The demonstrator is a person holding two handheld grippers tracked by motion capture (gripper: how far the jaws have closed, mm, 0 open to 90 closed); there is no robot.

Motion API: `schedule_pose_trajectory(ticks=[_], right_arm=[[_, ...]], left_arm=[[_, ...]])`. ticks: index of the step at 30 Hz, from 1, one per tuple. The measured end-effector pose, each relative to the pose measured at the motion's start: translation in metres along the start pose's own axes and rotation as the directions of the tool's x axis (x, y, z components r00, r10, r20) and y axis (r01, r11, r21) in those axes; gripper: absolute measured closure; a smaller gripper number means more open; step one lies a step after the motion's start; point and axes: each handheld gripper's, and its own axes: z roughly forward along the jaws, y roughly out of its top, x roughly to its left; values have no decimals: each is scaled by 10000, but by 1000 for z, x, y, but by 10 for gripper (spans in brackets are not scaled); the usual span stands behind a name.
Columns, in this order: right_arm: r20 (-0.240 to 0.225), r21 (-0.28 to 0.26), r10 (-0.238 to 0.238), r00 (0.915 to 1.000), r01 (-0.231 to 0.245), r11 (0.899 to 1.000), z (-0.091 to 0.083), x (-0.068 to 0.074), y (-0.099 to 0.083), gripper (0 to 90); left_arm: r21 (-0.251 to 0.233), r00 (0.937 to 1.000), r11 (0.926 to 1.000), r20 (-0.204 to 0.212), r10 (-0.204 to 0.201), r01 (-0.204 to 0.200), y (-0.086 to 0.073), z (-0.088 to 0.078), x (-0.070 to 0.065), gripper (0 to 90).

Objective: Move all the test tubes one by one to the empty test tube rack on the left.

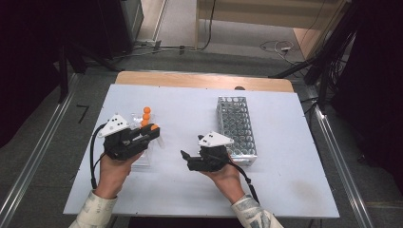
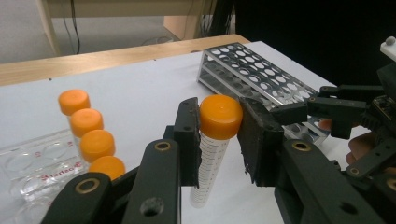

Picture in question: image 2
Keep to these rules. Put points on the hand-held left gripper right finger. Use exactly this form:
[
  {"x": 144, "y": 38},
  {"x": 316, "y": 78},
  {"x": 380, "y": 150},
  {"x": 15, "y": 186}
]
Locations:
[{"x": 258, "y": 146}]

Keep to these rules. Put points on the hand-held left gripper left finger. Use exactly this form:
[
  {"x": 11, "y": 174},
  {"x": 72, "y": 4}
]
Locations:
[{"x": 186, "y": 149}]

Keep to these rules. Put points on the orange-capped centrifuge tube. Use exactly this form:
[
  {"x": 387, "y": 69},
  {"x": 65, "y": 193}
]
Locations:
[
  {"x": 74, "y": 101},
  {"x": 107, "y": 167},
  {"x": 97, "y": 145},
  {"x": 86, "y": 122},
  {"x": 221, "y": 118}
]

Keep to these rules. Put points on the metal tube rack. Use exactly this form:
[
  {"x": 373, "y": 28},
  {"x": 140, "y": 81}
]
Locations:
[{"x": 249, "y": 62}]

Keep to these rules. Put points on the clear plastic tube rack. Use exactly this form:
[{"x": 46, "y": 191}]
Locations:
[{"x": 28, "y": 161}]

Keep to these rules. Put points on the white board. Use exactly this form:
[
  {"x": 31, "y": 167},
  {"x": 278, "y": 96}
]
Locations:
[{"x": 140, "y": 87}]

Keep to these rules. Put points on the wooden table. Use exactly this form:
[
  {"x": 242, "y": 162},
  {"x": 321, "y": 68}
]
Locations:
[{"x": 93, "y": 60}]

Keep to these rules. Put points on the beige wooden frame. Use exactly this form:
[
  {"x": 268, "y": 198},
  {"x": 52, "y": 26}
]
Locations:
[{"x": 124, "y": 7}]

